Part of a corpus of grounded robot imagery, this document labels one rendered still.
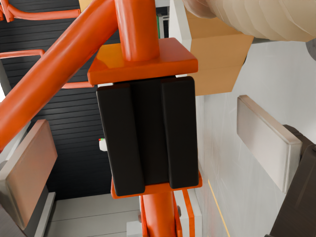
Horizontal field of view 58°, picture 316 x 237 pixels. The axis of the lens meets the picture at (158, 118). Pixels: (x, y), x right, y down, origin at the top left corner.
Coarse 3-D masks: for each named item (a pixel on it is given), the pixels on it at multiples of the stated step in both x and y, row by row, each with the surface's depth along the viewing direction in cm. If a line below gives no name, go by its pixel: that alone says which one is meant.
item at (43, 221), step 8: (24, 128) 1102; (16, 136) 1048; (8, 144) 1004; (16, 144) 1018; (8, 152) 959; (0, 160) 922; (48, 200) 1311; (48, 208) 1267; (48, 216) 1240; (40, 224) 1192; (40, 232) 1156
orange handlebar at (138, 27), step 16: (128, 0) 14; (144, 0) 15; (128, 16) 15; (144, 16) 15; (128, 32) 15; (144, 32) 15; (128, 48) 16; (144, 48) 15; (144, 208) 23; (160, 208) 20; (176, 208) 23; (144, 224) 22; (160, 224) 21; (176, 224) 22
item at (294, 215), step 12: (312, 144) 14; (312, 156) 13; (300, 168) 12; (312, 168) 12; (300, 180) 11; (312, 180) 11; (288, 192) 11; (300, 192) 11; (312, 192) 10; (288, 204) 10; (300, 204) 10; (312, 204) 10; (288, 216) 10; (300, 216) 10; (312, 216) 9; (276, 228) 9; (288, 228) 9; (300, 228) 9; (312, 228) 9
